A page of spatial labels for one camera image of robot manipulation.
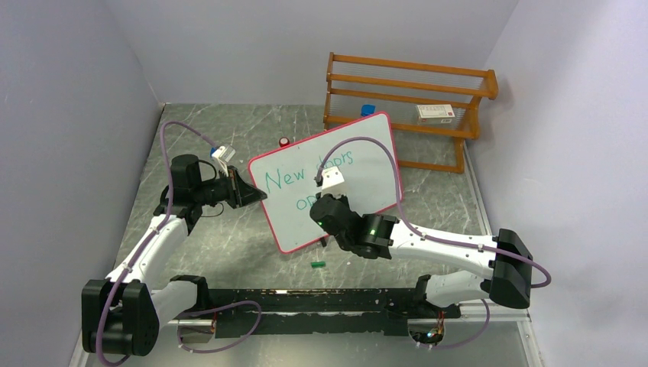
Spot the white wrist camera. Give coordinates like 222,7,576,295
210,145,235,177
315,166,347,199

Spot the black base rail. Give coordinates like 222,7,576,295
209,288,461,338

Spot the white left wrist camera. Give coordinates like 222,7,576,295
210,145,235,177

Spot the blue block on shelf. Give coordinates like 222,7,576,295
361,104,376,117

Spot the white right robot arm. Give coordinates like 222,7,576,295
309,194,533,317

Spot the white red small box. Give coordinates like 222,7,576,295
416,104,456,124

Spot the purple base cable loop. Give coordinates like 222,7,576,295
176,300,262,355

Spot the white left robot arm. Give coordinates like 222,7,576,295
81,154,267,357

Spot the wooden shelf rack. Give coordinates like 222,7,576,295
322,53,499,174

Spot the red black stamp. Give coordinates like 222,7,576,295
279,137,291,148

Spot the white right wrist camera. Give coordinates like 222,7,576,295
315,166,347,199

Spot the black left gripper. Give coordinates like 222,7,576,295
193,165,266,209

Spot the pink framed whiteboard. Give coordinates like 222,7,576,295
248,112,403,254

